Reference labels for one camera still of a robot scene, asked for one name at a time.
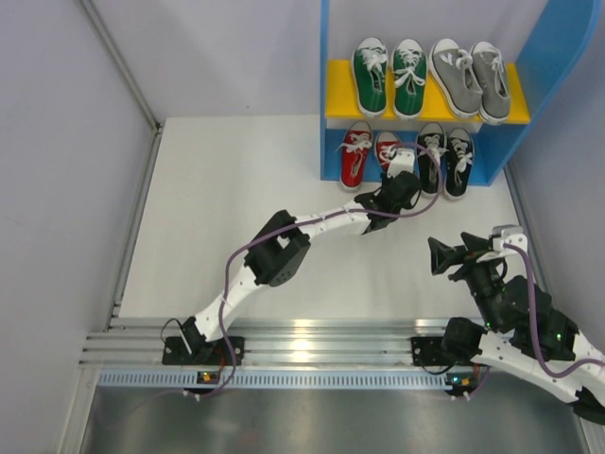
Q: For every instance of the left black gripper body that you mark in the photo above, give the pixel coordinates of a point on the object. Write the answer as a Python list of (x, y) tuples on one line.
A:
[(404, 184)]

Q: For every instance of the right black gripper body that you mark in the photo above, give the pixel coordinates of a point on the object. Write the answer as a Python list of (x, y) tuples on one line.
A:
[(466, 260)]

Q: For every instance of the red sneaker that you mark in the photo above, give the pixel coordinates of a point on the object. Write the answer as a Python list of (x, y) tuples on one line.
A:
[(354, 150), (386, 147)]

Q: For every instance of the black sneaker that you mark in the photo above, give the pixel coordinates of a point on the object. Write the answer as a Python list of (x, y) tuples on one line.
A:
[(460, 156), (431, 139)]

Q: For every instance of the green sneaker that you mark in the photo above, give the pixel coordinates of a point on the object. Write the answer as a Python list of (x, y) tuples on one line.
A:
[(408, 66), (369, 65)]

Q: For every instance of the grey sneaker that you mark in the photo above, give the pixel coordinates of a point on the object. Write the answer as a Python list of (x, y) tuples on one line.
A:
[(452, 68), (491, 73)]

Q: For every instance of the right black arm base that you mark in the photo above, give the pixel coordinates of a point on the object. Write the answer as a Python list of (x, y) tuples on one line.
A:
[(427, 352)]

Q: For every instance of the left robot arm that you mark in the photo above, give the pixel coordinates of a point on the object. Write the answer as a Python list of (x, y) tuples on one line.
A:
[(275, 254)]

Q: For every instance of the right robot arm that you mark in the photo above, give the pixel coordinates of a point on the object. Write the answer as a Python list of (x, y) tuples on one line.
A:
[(522, 333)]

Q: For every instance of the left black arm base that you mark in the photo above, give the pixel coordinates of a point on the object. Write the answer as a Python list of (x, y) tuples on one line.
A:
[(177, 353)]

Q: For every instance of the yellow shelf board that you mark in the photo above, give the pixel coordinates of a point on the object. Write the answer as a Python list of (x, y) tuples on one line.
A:
[(341, 101)]

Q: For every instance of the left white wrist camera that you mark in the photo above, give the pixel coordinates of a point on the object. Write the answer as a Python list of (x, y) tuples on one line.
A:
[(403, 162)]

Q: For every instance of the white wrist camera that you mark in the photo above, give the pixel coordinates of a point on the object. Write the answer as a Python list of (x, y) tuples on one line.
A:
[(403, 162), (506, 239)]

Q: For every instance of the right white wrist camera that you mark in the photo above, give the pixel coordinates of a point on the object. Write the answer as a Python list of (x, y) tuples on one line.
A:
[(506, 239)]

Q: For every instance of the aluminium mounting rail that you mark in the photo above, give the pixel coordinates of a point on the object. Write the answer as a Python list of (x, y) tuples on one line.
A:
[(296, 344)]

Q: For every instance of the slotted cable duct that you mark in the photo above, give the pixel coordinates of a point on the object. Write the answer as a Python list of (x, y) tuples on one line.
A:
[(278, 380)]

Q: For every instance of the aluminium corner post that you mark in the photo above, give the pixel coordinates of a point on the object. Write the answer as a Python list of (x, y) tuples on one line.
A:
[(118, 61)]

